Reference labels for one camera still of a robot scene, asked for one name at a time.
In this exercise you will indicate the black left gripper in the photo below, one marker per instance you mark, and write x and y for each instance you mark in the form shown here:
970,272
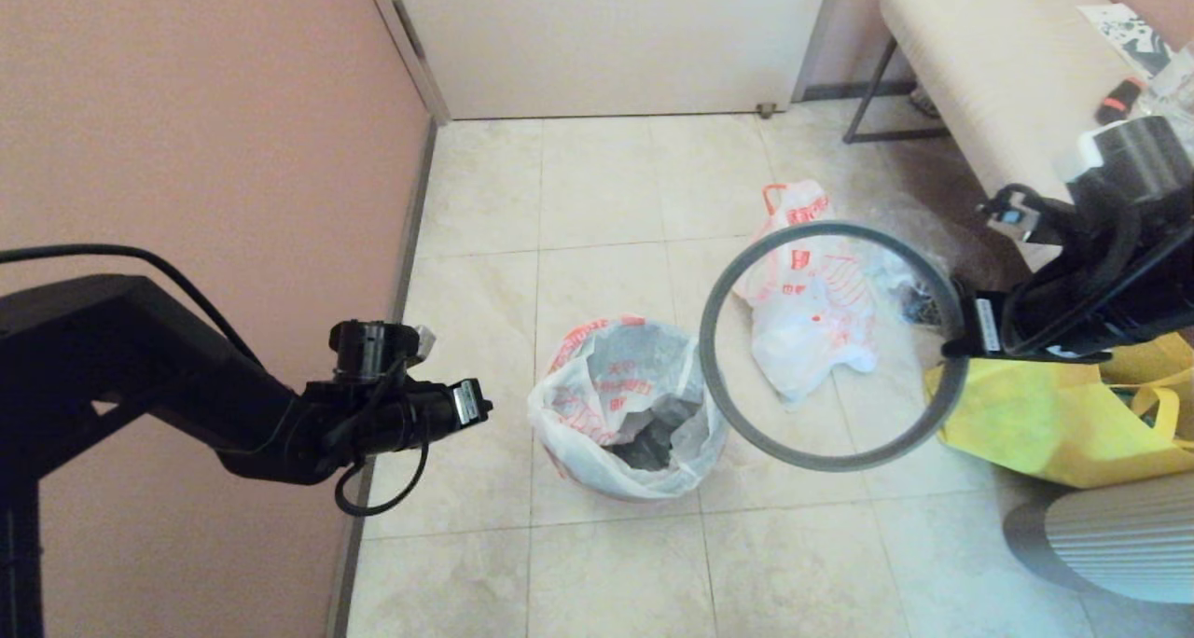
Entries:
469,403

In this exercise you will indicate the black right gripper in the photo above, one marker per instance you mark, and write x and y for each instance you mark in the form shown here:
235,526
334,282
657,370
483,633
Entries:
989,330

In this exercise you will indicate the white red-printed bin liner bag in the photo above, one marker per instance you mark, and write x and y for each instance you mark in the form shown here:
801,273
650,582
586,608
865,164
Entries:
616,405

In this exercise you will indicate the white red plastic bag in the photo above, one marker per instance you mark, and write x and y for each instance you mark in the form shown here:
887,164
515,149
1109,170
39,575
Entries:
812,312

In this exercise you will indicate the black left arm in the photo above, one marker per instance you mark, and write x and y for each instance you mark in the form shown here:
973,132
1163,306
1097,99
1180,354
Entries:
140,377

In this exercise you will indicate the grey ribbed robot base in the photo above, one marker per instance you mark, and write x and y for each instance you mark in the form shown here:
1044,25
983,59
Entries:
1119,545

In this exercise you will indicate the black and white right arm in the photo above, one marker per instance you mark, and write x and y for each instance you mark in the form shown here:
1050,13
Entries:
1119,256

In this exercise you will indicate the yellow fabric tote bag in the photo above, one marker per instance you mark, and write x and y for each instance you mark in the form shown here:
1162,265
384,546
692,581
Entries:
1026,414

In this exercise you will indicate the clear plastic bag with items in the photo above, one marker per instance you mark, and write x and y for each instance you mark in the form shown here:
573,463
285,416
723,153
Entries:
914,265

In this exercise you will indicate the beige bench with metal legs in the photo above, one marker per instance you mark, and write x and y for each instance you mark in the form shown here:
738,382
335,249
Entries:
989,88

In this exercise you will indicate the black and orange marker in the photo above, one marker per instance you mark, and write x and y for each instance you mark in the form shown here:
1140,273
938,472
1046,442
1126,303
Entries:
1115,106

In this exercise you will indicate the clear plastic water bottle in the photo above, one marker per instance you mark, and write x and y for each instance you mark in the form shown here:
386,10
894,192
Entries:
1171,83

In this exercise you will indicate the black and white printed paper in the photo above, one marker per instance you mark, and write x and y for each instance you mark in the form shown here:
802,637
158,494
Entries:
1124,34

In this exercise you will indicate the white door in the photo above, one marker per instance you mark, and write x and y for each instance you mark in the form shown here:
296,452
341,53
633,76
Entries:
606,41

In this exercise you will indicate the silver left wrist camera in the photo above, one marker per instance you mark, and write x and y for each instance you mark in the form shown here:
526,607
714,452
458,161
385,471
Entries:
424,341

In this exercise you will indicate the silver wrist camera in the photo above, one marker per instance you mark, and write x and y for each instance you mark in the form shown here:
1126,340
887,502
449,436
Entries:
1012,214
424,341

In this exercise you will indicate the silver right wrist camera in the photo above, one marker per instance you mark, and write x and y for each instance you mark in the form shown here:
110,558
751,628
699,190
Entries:
1012,214

